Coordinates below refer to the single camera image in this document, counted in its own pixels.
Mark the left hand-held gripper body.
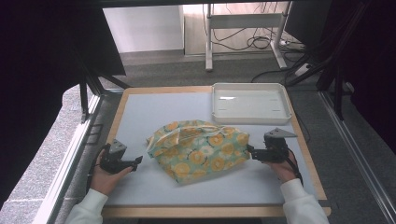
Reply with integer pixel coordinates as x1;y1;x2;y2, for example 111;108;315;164
99;138;134;175

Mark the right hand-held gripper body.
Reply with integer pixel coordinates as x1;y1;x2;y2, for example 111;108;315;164
262;127;299;163

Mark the green yellow floral cloth bag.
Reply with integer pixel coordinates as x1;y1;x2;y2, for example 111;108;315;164
146;119;251;186

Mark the person's left hand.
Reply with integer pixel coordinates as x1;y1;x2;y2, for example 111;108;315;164
89;150;134;197

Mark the person's right hand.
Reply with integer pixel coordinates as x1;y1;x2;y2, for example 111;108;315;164
268;158;299;185

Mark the white plastic tray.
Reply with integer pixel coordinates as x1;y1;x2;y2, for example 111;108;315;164
211;82;293;126

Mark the light grey table mat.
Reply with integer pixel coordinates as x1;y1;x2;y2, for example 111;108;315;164
106;91;319;206

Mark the black metal stand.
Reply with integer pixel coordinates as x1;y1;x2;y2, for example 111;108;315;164
78;57;131;123
285;3;354;121

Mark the white power strip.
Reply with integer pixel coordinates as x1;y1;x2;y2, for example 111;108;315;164
293;63;313;77

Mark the black curtain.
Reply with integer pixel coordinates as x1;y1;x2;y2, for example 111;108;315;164
0;0;127;206
284;0;396;155

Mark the white board panel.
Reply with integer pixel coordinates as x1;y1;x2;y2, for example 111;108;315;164
102;5;185;54

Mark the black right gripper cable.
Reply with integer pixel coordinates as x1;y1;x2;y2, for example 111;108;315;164
286;148;304;187

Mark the aluminium rail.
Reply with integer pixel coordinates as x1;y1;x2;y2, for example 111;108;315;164
32;92;106;224
318;90;396;224

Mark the tangle of black floor cables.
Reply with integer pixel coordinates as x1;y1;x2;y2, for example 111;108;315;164
213;3;307;53

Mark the white metal desk frame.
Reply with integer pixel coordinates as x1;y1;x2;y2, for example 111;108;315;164
205;2;293;72

